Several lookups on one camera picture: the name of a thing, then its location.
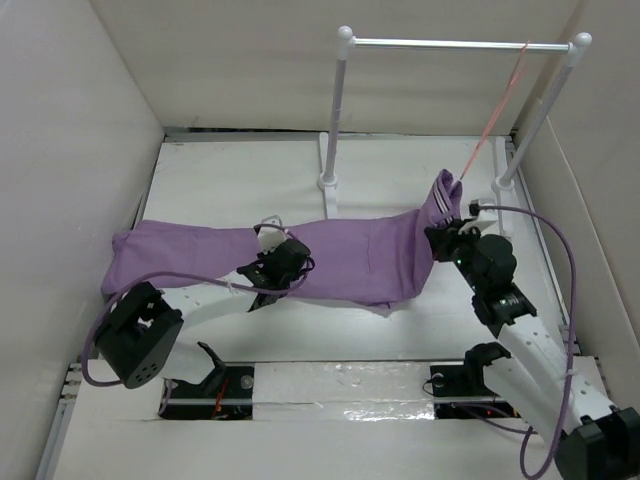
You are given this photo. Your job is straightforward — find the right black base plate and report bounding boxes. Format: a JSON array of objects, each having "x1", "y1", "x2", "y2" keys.
[{"x1": 423, "y1": 363, "x2": 520, "y2": 420}]

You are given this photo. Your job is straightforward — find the purple trousers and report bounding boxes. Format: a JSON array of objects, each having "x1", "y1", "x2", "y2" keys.
[{"x1": 101, "y1": 169, "x2": 463, "y2": 307}]

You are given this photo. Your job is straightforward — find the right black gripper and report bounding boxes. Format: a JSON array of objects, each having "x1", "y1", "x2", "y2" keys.
[{"x1": 425, "y1": 218, "x2": 485, "y2": 293}]

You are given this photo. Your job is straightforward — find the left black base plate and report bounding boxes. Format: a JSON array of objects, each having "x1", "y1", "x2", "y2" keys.
[{"x1": 158, "y1": 364, "x2": 255, "y2": 421}]

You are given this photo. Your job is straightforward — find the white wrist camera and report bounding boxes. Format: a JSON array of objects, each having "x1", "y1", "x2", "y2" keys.
[
  {"x1": 458, "y1": 198, "x2": 499, "y2": 235},
  {"x1": 253, "y1": 215, "x2": 288, "y2": 254}
]

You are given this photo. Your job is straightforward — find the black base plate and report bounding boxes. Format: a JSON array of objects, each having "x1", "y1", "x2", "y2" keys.
[
  {"x1": 423, "y1": 363, "x2": 520, "y2": 420},
  {"x1": 158, "y1": 364, "x2": 255, "y2": 421}
]

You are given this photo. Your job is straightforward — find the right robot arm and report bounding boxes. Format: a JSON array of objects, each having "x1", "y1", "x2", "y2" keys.
[{"x1": 425, "y1": 220, "x2": 639, "y2": 479}]

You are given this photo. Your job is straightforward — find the pink wire hanger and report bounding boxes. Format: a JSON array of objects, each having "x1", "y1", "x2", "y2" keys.
[{"x1": 459, "y1": 41, "x2": 530, "y2": 181}]

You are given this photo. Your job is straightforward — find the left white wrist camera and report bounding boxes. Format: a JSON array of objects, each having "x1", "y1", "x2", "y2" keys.
[{"x1": 253, "y1": 215, "x2": 288, "y2": 254}]

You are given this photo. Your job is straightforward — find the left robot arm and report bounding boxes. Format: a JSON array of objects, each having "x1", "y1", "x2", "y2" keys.
[{"x1": 88, "y1": 237, "x2": 315, "y2": 398}]

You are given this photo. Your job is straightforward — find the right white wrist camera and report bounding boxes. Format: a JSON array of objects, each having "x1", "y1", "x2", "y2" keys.
[{"x1": 458, "y1": 198, "x2": 499, "y2": 235}]

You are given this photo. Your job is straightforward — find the white clothes rack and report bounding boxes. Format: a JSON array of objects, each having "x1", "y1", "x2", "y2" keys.
[{"x1": 317, "y1": 26, "x2": 593, "y2": 237}]

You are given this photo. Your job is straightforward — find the aluminium frame rail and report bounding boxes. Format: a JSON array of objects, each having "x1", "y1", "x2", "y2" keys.
[{"x1": 34, "y1": 130, "x2": 174, "y2": 480}]

